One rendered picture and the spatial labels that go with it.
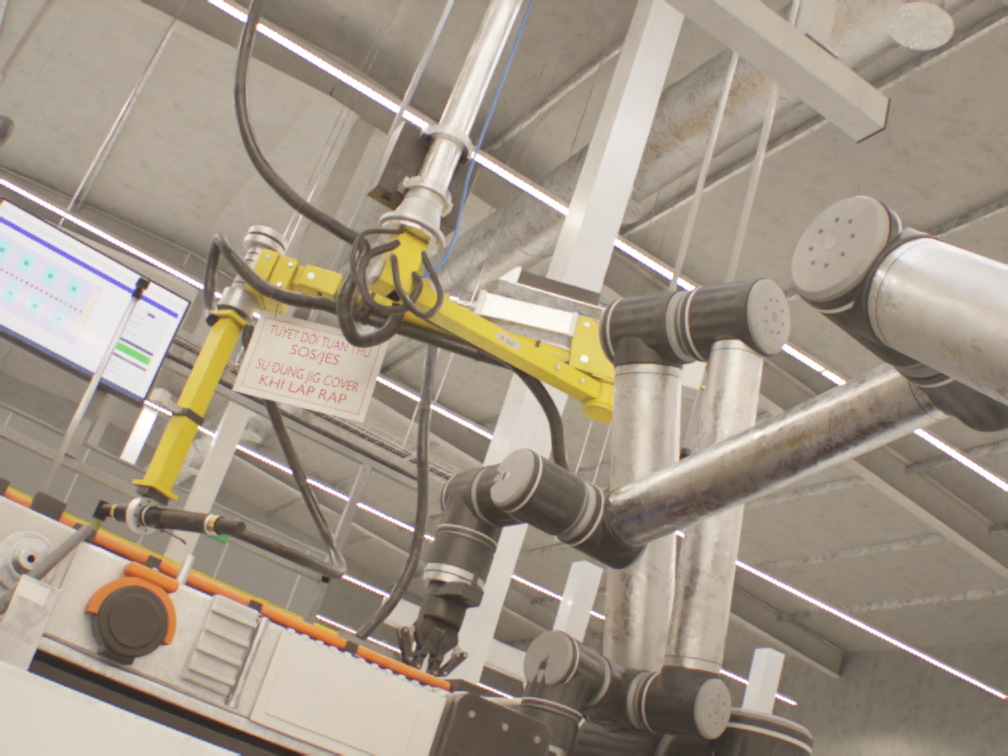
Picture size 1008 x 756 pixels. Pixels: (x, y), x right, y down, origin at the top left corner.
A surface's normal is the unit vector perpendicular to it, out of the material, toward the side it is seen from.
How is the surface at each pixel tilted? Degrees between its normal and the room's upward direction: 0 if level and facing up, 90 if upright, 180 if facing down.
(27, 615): 90
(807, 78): 180
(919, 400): 143
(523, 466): 88
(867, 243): 93
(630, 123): 90
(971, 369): 133
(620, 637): 110
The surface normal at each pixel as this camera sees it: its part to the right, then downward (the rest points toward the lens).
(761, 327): 0.66, -0.02
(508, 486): -0.77, -0.47
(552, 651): -0.61, -0.50
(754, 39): -0.29, 0.86
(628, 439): -0.54, -0.18
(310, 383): 0.06, -0.43
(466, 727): 0.50, -0.24
